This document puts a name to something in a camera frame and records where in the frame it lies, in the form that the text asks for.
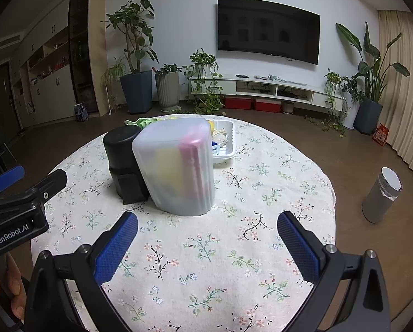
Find beige curtain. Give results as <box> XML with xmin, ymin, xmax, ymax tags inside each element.
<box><xmin>377</xmin><ymin>9</ymin><xmax>413</xmax><ymax>191</ymax></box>

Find white television cabinet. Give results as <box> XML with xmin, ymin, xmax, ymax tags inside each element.
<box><xmin>189</xmin><ymin>74</ymin><xmax>357</xmax><ymax>109</ymax></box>

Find trailing pothos plant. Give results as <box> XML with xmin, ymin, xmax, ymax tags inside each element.
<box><xmin>183</xmin><ymin>48</ymin><xmax>226</xmax><ymax>115</ymax></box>

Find black cylindrical container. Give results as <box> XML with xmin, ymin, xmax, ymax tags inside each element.
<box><xmin>103</xmin><ymin>126</ymin><xmax>150</xmax><ymax>205</ymax></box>

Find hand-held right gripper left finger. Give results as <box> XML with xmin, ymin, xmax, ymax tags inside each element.
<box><xmin>25</xmin><ymin>211</ymin><xmax>139</xmax><ymax>332</ymax></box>

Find white plastic basket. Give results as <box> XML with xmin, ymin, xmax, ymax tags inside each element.
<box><xmin>206</xmin><ymin>120</ymin><xmax>237</xmax><ymax>167</ymax></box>

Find red storage box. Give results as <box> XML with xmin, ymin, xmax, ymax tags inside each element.
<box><xmin>255</xmin><ymin>98</ymin><xmax>283</xmax><ymax>113</ymax></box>
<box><xmin>224</xmin><ymin>97</ymin><xmax>253</xmax><ymax>110</ymax></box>

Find floral tablecloth round table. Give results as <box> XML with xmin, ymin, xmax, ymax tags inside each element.
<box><xmin>30</xmin><ymin>112</ymin><xmax>337</xmax><ymax>332</ymax></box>

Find tall plant in dark pot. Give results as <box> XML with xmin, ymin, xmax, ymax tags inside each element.
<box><xmin>103</xmin><ymin>0</ymin><xmax>159</xmax><ymax>115</ymax></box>

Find grey trash bin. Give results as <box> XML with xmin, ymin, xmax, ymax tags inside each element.
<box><xmin>361</xmin><ymin>167</ymin><xmax>402</xmax><ymax>224</ymax></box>

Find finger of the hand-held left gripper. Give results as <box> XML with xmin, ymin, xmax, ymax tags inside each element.
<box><xmin>20</xmin><ymin>169</ymin><xmax>69</xmax><ymax>209</ymax></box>
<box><xmin>0</xmin><ymin>165</ymin><xmax>26</xmax><ymax>193</ymax></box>

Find green cloth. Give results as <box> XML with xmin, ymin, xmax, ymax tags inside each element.
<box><xmin>124</xmin><ymin>118</ymin><xmax>159</xmax><ymax>129</ymax></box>

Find plant in ribbed grey pot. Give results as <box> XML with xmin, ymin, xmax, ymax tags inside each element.
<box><xmin>154</xmin><ymin>63</ymin><xmax>183</xmax><ymax>113</ymax></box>

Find large-leaf plant in dark pot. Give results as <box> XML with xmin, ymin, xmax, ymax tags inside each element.
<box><xmin>336</xmin><ymin>21</ymin><xmax>411</xmax><ymax>135</ymax></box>

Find white wall cabinet unit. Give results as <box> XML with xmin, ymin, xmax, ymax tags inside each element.
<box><xmin>9</xmin><ymin>0</ymin><xmax>107</xmax><ymax>128</ymax></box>

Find red printed box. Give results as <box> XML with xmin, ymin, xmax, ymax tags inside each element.
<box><xmin>374</xmin><ymin>123</ymin><xmax>390</xmax><ymax>147</ymax></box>

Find cream knitted sock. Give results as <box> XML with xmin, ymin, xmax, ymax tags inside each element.
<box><xmin>211</xmin><ymin>129</ymin><xmax>230</xmax><ymax>146</ymax></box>

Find translucent plastic container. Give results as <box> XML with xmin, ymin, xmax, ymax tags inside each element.
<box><xmin>132</xmin><ymin>118</ymin><xmax>215</xmax><ymax>217</ymax></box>

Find trailing plant on white stand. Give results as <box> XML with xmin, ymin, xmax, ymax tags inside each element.
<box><xmin>305</xmin><ymin>69</ymin><xmax>364</xmax><ymax>135</ymax></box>

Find person's left hand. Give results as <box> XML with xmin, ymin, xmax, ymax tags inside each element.
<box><xmin>0</xmin><ymin>252</ymin><xmax>28</xmax><ymax>323</ymax></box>

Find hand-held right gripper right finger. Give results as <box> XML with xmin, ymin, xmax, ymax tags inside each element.
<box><xmin>276</xmin><ymin>210</ymin><xmax>392</xmax><ymax>332</ymax></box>

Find wall-mounted television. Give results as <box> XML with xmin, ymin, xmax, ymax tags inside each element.
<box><xmin>217</xmin><ymin>0</ymin><xmax>321</xmax><ymax>66</ymax></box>

